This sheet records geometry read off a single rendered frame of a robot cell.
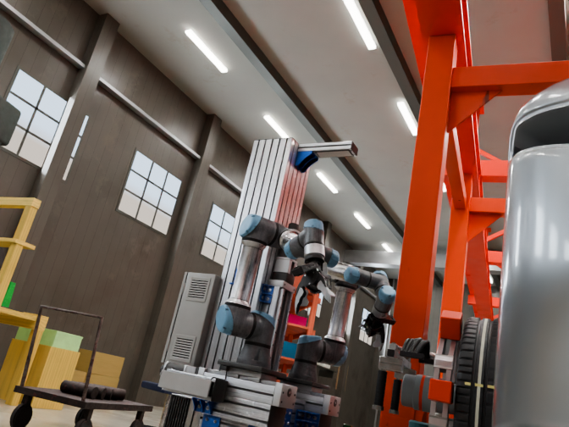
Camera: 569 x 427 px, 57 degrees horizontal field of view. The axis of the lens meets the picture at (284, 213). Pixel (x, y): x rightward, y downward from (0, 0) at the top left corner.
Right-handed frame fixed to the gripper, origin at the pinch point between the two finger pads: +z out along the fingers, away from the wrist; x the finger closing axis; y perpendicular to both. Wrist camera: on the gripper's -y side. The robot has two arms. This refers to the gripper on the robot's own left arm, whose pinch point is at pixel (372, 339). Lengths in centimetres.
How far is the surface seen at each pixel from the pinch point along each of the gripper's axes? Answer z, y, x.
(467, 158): 15, -211, -147
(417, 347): -42, 16, 34
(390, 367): -34, 25, 34
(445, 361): -50, 15, 47
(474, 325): -56, -2, 41
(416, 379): -25.2, 12.4, 38.2
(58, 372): 402, 135, -330
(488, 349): -58, 3, 52
